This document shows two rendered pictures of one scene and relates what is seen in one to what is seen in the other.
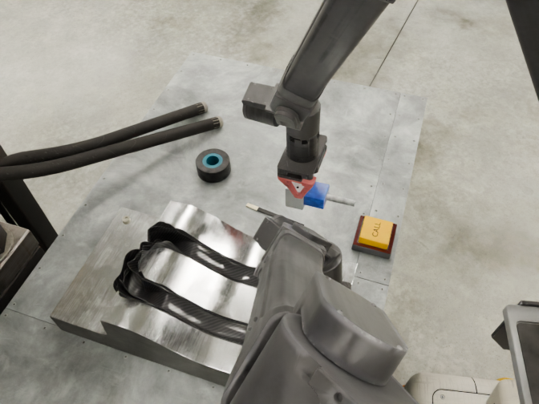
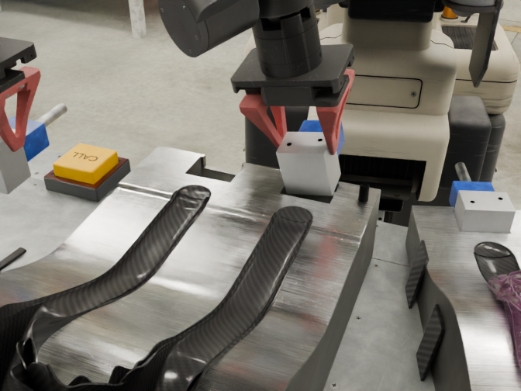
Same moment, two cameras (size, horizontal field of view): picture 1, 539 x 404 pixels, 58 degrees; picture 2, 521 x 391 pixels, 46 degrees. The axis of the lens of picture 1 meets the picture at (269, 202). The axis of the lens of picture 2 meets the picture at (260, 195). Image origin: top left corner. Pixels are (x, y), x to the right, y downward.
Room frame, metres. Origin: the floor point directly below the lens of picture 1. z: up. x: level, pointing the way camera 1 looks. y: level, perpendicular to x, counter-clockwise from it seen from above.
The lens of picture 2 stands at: (0.32, 0.46, 1.24)
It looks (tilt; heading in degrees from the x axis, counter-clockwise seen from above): 34 degrees down; 272
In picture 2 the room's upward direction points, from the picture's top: straight up
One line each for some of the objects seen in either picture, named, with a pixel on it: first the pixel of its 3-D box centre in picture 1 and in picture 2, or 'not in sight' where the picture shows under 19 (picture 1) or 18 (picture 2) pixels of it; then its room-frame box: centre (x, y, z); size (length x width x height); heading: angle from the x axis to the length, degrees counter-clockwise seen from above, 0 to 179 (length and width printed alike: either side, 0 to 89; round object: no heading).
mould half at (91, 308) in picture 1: (205, 291); (152, 340); (0.42, 0.12, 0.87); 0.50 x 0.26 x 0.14; 70
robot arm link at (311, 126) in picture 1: (299, 115); not in sight; (0.60, -0.05, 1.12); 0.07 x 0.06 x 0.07; 63
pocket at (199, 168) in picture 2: not in sight; (216, 181); (0.38, -0.11, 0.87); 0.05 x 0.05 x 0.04; 70
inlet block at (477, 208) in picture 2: not in sight; (471, 196); (0.10, -0.11, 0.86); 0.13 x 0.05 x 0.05; 88
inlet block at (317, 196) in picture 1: (321, 195); (25, 135); (0.58, -0.10, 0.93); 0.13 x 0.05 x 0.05; 70
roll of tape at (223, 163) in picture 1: (212, 165); not in sight; (0.77, 0.13, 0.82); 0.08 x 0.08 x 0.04
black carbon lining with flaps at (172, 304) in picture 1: (208, 285); (167, 285); (0.40, 0.11, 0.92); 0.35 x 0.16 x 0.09; 70
